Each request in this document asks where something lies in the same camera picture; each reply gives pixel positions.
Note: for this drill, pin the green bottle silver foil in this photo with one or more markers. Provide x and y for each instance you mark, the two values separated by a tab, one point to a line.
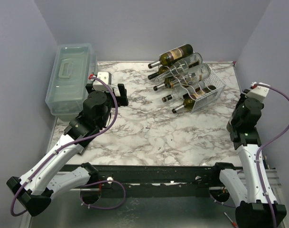
189	102

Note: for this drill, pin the red handled screwdriver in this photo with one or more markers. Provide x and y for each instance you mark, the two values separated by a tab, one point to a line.
231	221

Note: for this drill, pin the clear corked liquor bottle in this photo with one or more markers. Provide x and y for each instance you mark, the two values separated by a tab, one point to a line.
193	76

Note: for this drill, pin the small black metal stand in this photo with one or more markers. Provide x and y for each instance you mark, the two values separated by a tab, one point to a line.
82	146

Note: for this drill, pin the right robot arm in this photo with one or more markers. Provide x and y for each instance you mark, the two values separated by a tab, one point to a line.
255	203

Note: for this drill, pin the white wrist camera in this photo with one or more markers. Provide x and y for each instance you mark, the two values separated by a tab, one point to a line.
104	76
259	90

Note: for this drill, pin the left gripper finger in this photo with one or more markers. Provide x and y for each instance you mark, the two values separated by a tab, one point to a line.
122	101
122	90

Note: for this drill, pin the clear plastic storage bin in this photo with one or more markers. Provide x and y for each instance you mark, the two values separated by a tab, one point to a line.
66	90

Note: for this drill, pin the dark green front bottle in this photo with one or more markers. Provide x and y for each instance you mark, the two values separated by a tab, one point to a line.
229	126

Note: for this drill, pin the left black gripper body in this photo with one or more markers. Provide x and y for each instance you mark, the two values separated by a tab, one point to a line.
111	103

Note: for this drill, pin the clear bottle black cap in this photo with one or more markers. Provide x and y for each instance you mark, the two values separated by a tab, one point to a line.
180	93

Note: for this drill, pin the green bottle with cream label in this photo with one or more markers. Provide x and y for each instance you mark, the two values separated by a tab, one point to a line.
164	84

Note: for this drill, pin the white wire wine rack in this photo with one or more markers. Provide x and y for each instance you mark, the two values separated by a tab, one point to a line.
207	98

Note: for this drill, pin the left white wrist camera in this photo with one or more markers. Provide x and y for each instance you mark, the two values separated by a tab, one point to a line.
104	76

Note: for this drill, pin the wine bottle on rack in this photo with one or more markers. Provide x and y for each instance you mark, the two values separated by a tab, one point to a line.
172	56

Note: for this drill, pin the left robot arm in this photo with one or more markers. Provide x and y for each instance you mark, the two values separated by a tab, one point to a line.
36	189

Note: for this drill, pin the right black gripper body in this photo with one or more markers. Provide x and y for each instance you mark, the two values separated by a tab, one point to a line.
239	102

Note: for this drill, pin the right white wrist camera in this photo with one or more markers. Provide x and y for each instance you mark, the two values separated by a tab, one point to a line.
259	90

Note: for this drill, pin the tall clear glass bottle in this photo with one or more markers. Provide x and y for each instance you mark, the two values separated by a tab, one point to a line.
181	66

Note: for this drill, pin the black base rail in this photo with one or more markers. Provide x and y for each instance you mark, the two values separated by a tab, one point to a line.
156	181

